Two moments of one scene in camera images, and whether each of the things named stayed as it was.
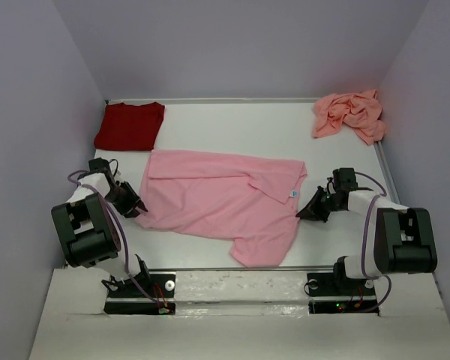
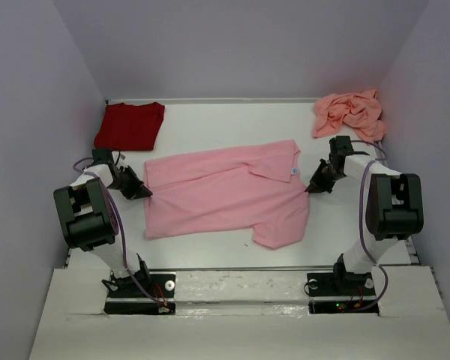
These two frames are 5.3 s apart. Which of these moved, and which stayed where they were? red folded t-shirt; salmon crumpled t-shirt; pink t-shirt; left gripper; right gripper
Moved: left gripper; right gripper; pink t-shirt
Stayed: red folded t-shirt; salmon crumpled t-shirt
